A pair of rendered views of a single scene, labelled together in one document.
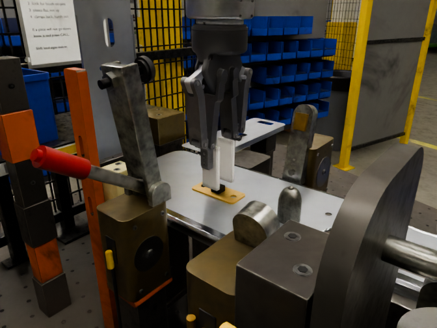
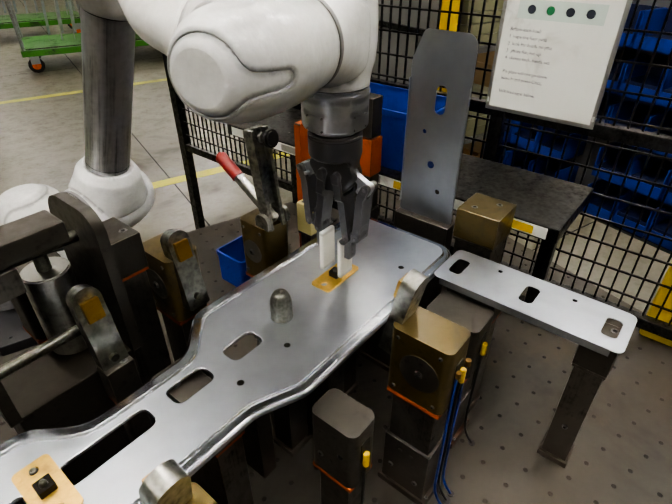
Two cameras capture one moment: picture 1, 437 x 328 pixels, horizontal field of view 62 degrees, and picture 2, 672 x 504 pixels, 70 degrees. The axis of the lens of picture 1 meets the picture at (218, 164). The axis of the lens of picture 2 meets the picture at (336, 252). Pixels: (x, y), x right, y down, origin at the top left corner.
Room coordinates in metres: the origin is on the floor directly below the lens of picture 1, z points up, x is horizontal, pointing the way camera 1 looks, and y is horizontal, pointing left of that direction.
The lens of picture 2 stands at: (0.51, -0.63, 1.47)
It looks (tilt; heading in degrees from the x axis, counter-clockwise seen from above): 34 degrees down; 90
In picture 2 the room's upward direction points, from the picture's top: straight up
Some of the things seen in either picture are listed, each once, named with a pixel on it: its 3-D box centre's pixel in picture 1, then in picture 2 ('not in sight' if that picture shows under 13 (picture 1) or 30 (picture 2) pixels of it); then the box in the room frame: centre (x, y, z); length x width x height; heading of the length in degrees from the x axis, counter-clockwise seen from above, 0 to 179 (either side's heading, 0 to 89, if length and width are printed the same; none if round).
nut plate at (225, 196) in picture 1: (218, 189); (335, 273); (0.51, 0.00, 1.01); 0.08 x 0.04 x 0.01; 52
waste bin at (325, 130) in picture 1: (337, 110); not in sight; (3.55, -1.19, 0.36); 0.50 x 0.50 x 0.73
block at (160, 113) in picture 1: (163, 185); (471, 284); (0.79, 0.13, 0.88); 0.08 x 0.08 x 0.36; 51
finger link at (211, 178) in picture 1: (211, 166); (327, 247); (0.50, 0.01, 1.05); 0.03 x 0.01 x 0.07; 51
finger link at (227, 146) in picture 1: (225, 159); (344, 255); (0.53, -0.01, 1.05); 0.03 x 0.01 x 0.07; 51
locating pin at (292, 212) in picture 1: (289, 207); (281, 307); (0.44, -0.10, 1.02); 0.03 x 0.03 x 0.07
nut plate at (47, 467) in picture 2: not in sight; (45, 487); (0.22, -0.36, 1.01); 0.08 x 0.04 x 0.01; 141
